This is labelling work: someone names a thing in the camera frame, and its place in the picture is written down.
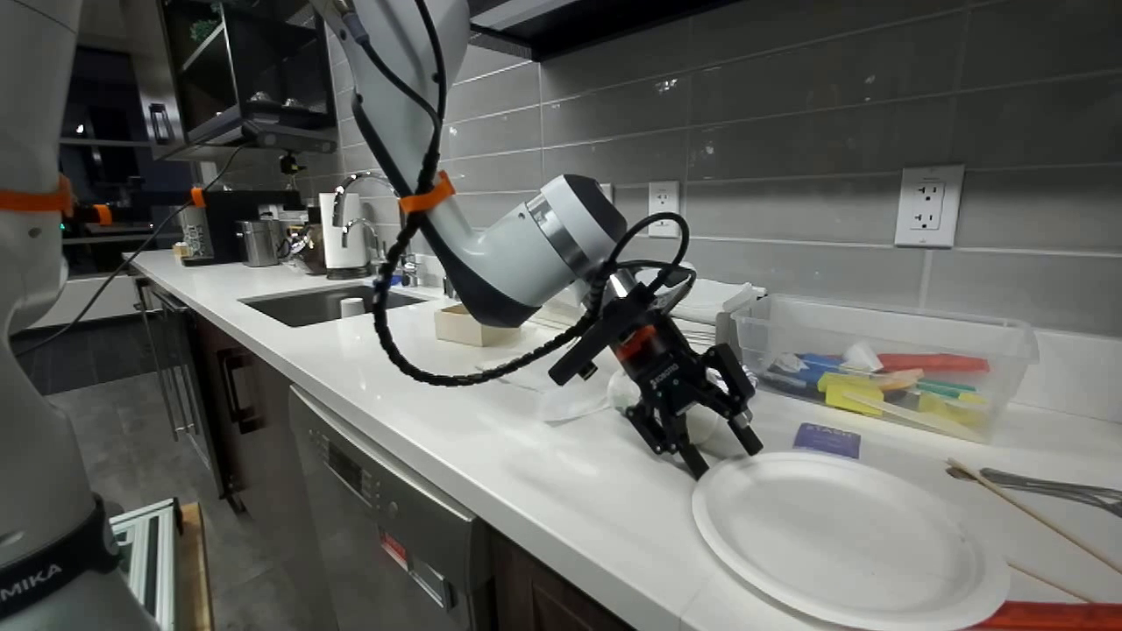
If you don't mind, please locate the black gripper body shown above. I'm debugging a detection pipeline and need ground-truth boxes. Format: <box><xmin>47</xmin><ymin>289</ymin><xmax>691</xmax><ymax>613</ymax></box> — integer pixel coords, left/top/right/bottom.
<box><xmin>597</xmin><ymin>273</ymin><xmax>764</xmax><ymax>433</ymax></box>

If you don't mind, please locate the white paper plate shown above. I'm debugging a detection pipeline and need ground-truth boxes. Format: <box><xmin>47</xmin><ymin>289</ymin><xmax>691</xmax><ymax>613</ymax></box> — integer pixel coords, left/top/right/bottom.
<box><xmin>686</xmin><ymin>448</ymin><xmax>1014</xmax><ymax>631</ymax></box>

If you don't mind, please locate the clear plastic tote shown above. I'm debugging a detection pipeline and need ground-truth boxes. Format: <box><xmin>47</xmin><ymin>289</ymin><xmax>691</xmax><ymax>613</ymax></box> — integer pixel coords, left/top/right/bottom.
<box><xmin>715</xmin><ymin>289</ymin><xmax>1041</xmax><ymax>443</ymax></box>

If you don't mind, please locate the red flat item in tote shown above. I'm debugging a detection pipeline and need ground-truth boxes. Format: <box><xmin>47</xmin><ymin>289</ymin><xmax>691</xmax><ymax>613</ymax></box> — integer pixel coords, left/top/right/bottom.
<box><xmin>873</xmin><ymin>350</ymin><xmax>996</xmax><ymax>379</ymax></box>

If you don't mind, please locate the blue sponge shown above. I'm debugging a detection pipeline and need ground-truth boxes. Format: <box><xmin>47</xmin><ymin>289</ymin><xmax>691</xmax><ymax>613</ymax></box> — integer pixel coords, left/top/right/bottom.
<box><xmin>758</xmin><ymin>350</ymin><xmax>850</xmax><ymax>395</ymax></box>

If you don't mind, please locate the clear plastic sheet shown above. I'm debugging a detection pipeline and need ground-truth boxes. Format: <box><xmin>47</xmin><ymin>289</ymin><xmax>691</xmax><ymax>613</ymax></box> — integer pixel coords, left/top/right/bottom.
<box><xmin>529</xmin><ymin>347</ymin><xmax>621</xmax><ymax>429</ymax></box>

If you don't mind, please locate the yellow sponge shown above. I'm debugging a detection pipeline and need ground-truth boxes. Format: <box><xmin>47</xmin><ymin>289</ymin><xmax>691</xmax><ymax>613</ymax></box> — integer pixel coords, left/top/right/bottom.
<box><xmin>816</xmin><ymin>371</ymin><xmax>889</xmax><ymax>422</ymax></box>

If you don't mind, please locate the small wooden box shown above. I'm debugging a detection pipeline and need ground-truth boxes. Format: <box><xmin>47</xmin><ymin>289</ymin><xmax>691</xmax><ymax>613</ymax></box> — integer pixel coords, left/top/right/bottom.
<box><xmin>431</xmin><ymin>299</ymin><xmax>525</xmax><ymax>350</ymax></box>

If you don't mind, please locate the green sponge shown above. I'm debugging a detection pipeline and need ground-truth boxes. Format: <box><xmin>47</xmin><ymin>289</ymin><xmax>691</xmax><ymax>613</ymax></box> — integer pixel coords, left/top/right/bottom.
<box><xmin>915</xmin><ymin>374</ymin><xmax>990</xmax><ymax>408</ymax></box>

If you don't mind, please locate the wooden skewer stick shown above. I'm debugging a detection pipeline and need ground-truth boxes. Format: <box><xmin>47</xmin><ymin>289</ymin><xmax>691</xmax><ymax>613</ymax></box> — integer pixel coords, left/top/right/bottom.
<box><xmin>943</xmin><ymin>458</ymin><xmax>1122</xmax><ymax>580</ymax></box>

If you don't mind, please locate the stainless dishwasher front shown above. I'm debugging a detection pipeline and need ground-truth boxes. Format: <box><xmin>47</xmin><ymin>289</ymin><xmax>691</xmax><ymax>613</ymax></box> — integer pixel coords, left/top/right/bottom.
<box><xmin>284</xmin><ymin>381</ymin><xmax>497</xmax><ymax>631</ymax></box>

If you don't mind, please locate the metal utensil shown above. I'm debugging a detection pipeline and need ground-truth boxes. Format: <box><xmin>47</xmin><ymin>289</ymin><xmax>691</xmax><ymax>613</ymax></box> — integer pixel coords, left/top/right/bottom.
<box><xmin>977</xmin><ymin>464</ymin><xmax>1122</xmax><ymax>520</ymax></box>

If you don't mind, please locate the chrome faucet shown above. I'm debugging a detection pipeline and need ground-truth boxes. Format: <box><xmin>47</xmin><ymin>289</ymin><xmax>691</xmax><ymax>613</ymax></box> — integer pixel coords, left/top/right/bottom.
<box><xmin>325</xmin><ymin>167</ymin><xmax>408</xmax><ymax>289</ymax></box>

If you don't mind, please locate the steel kitchen sink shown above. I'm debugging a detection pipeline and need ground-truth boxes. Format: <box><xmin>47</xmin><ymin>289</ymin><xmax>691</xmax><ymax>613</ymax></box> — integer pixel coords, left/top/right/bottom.
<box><xmin>237</xmin><ymin>280</ymin><xmax>428</xmax><ymax>333</ymax></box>

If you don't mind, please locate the steel cooking pot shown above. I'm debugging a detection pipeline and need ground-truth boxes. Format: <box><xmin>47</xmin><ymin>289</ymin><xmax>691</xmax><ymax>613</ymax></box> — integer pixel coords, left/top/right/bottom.
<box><xmin>234</xmin><ymin>215</ymin><xmax>299</xmax><ymax>271</ymax></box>

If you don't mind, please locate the white wall outlet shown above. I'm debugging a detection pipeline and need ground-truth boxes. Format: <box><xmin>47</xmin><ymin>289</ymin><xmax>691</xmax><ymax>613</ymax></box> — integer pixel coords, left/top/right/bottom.
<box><xmin>889</xmin><ymin>162</ymin><xmax>968</xmax><ymax>252</ymax></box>
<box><xmin>646</xmin><ymin>178</ymin><xmax>682</xmax><ymax>243</ymax></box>

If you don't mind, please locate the dark wall shelf cabinet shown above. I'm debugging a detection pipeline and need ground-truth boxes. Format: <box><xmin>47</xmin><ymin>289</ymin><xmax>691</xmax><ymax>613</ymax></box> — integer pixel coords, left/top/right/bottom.
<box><xmin>155</xmin><ymin>0</ymin><xmax>345</xmax><ymax>165</ymax></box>

